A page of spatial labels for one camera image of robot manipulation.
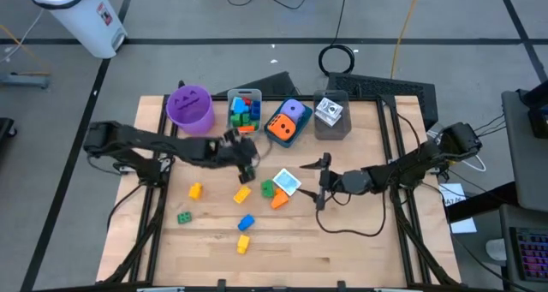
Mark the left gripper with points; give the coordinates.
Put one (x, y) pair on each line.
(235, 153)

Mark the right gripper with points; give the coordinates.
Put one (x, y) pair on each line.
(331, 182)

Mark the yellow studded brick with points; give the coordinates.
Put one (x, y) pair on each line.
(242, 194)

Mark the blue patterned card box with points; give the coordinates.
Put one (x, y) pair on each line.
(287, 181)

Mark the orange plastic bin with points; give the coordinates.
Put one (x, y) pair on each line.
(279, 200)

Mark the long orange toy brick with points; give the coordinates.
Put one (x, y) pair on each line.
(246, 129)

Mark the small yellow toy brick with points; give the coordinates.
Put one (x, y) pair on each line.
(195, 191)

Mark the orange foam die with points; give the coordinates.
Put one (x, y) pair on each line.
(281, 127)

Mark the large blue toy brick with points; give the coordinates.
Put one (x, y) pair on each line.
(255, 110)

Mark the purple foam die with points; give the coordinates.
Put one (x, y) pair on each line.
(292, 110)

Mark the red toy brick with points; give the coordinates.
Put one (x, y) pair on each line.
(247, 100)

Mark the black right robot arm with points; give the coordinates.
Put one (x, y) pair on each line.
(411, 165)

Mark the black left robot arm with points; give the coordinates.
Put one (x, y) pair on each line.
(141, 140)

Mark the blue arched toy brick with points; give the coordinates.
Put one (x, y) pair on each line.
(246, 222)

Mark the clear grey plastic bin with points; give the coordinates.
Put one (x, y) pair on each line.
(338, 131)

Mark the teal plastic bin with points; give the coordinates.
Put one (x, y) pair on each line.
(306, 112)

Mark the light cyan toy brick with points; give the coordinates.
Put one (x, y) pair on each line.
(234, 101)

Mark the dark green black-studded brick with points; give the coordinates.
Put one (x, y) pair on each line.
(184, 217)

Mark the white plastic bin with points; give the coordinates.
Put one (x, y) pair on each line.
(244, 93)

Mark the purple pumpkin-face bucket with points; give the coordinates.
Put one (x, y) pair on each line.
(188, 108)

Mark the black flat panel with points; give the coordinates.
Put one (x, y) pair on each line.
(265, 85)

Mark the black perforated panel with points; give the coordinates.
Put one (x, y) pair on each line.
(377, 88)

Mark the white paper sheet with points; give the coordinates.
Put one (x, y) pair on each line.
(463, 225)
(451, 193)

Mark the white computer mouse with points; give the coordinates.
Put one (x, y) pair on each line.
(496, 249)

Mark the grey desk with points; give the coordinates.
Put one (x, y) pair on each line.
(526, 168)
(514, 215)

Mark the white pedal trash can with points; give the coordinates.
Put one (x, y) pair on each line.
(81, 18)

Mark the backlit keyboard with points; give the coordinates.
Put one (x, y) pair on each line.
(531, 253)

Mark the black desk device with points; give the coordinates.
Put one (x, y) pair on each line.
(539, 112)

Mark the grey stand base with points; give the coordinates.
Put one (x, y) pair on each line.
(23, 80)

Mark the black caster base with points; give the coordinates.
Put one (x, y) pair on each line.
(6, 131)

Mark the black aluminium table frame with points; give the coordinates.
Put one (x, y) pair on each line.
(404, 240)

